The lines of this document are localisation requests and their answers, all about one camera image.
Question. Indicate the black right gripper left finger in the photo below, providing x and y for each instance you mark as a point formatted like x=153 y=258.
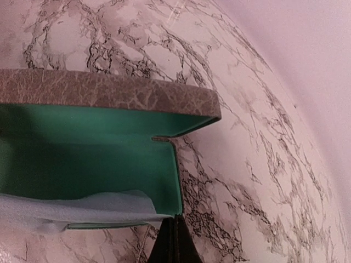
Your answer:
x=164 y=249

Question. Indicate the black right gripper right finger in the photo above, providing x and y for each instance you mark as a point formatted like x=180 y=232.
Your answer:
x=185 y=250

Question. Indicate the grey marbled glasses case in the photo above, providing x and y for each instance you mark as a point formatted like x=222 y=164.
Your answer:
x=67 y=135

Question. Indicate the light blue cleaning cloth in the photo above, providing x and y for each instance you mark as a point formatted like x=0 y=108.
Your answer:
x=98 y=210

